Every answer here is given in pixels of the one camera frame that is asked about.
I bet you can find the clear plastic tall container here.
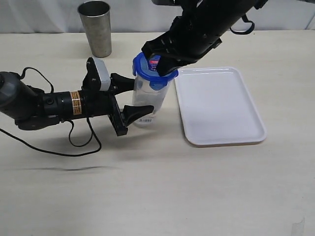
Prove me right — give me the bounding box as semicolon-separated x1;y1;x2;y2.
132;75;170;127

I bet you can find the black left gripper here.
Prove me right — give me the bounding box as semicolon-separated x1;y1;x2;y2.
81;73;154;136

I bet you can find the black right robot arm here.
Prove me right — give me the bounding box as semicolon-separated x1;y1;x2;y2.
124;0;266;124

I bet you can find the wrist camera mount block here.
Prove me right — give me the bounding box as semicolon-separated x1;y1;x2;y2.
82;57;111;91

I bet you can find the white backdrop curtain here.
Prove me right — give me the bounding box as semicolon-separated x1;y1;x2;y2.
0;0;315;33

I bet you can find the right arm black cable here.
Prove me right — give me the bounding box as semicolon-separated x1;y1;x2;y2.
228;13;255;35

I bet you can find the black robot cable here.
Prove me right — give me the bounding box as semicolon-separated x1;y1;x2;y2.
0;66;102;157

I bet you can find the white rectangular tray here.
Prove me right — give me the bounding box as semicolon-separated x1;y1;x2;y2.
175;67;267;147

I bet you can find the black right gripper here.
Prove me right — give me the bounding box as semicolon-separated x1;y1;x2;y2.
141;16;222;76

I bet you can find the blue plastic lid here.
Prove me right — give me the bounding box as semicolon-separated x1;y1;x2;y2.
133;53;179;91

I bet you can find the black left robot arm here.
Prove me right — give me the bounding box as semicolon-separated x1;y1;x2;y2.
0;72;134;136

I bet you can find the stainless steel cup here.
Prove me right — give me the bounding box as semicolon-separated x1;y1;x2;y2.
77;0;112;58

